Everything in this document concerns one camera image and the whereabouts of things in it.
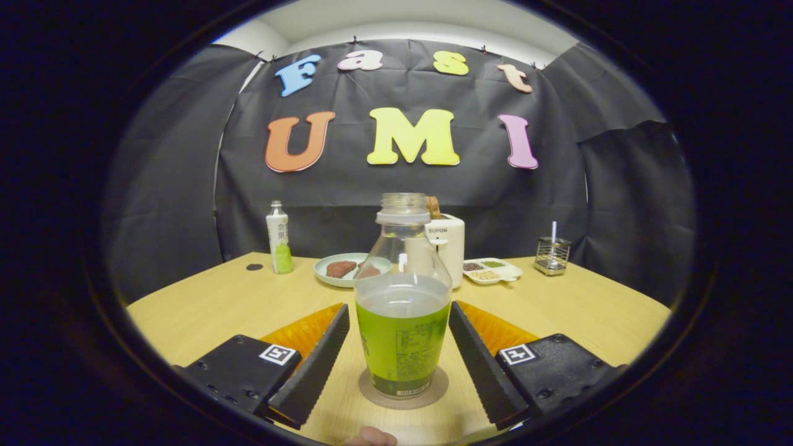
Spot slim white green bottle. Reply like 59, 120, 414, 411
266, 200, 295, 275

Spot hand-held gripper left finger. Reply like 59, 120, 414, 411
180, 302, 351, 429

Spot pale green plate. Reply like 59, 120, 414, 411
313, 252, 392, 289

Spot brown round coaster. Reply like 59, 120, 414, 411
358, 365, 449, 410

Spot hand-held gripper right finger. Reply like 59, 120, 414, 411
449, 300, 620, 431

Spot white toaster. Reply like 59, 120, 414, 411
424, 214, 465, 290

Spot wooden table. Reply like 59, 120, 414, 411
126, 251, 673, 446

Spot white divided snack dish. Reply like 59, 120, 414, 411
462, 257, 524, 286

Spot clear juice bottle green label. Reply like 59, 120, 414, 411
354, 193, 453, 398

